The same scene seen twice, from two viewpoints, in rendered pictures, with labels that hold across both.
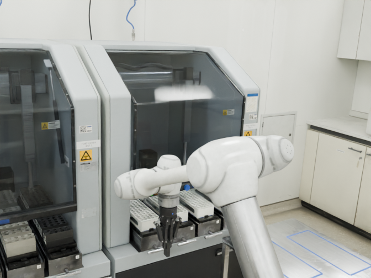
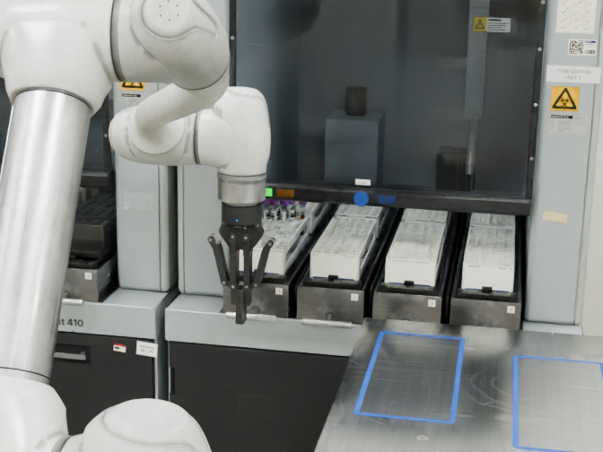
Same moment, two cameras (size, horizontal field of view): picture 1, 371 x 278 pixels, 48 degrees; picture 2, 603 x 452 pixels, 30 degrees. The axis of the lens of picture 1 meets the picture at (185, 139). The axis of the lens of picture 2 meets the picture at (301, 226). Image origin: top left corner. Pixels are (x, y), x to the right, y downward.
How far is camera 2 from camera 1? 1.42 m
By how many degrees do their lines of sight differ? 41
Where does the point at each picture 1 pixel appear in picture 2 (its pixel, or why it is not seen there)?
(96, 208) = (153, 195)
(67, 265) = (69, 286)
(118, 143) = not seen: hidden behind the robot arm
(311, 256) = (496, 395)
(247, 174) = (46, 42)
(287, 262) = (415, 384)
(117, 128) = not seen: hidden behind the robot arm
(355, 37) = not seen: outside the picture
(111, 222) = (185, 235)
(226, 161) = (13, 11)
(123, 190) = (113, 134)
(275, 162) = (136, 36)
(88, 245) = (136, 271)
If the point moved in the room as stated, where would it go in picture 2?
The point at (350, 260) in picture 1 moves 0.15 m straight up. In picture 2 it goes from (581, 431) to (590, 333)
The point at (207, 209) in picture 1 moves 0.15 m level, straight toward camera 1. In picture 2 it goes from (415, 268) to (362, 283)
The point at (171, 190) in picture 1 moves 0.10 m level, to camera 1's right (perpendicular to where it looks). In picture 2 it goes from (226, 160) to (266, 169)
